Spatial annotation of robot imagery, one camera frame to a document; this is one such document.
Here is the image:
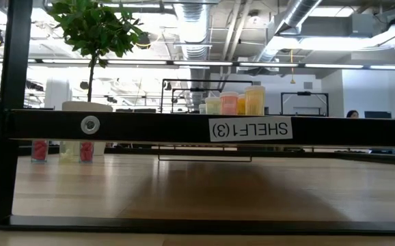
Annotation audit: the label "pale yellow pill bottle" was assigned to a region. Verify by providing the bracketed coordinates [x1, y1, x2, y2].
[204, 96, 222, 115]

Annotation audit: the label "salmon pink pill bottle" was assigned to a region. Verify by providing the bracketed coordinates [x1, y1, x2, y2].
[219, 91, 240, 116]

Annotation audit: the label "large orange pill bottle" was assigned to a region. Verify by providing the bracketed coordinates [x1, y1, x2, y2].
[237, 94, 247, 116]

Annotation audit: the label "tall yellow pill bottle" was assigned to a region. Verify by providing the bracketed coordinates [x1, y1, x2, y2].
[244, 85, 267, 116]

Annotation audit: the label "clear bottle red pills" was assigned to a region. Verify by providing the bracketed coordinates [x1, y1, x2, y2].
[79, 140, 95, 163]
[31, 140, 49, 163]

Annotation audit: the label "clear bottle yellow pills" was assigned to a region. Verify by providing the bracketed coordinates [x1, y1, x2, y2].
[59, 140, 79, 163]

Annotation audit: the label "white shelf label sticker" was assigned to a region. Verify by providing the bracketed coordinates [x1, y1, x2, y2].
[208, 115, 293, 143]

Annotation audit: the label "silver round bolt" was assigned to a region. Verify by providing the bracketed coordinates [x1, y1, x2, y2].
[80, 115, 100, 135]

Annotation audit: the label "white round plant pot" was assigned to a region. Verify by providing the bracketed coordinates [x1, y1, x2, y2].
[61, 100, 113, 157]

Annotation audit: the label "small green leafy tree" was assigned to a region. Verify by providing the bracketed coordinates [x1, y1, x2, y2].
[46, 0, 144, 103]

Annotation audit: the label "silver spiral air duct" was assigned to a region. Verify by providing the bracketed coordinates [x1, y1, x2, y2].
[174, 2, 212, 109]

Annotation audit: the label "yellow hanging cord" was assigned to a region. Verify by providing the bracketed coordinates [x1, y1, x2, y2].
[288, 49, 296, 85]

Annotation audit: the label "black metal frame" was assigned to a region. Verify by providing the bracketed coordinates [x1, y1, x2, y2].
[280, 91, 330, 118]

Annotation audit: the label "black aluminium table frame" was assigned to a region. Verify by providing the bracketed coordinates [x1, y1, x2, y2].
[103, 146, 395, 168]

